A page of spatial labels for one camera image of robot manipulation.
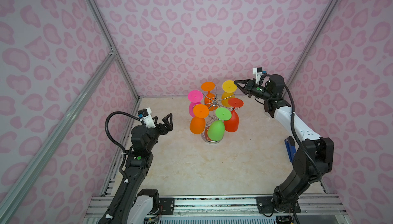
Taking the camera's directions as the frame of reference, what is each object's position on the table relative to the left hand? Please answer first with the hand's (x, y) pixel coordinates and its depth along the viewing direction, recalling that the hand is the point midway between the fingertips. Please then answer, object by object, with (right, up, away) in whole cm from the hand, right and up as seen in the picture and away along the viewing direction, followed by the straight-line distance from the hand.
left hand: (165, 113), depth 73 cm
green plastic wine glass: (+24, -8, 0) cm, 26 cm away
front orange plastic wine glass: (+15, -5, +4) cm, 17 cm away
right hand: (+35, +15, +1) cm, 38 cm away
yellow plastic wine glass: (+31, +13, +3) cm, 34 cm away
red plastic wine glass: (+34, -6, +6) cm, 35 cm away
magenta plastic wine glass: (+14, +8, +1) cm, 17 cm away
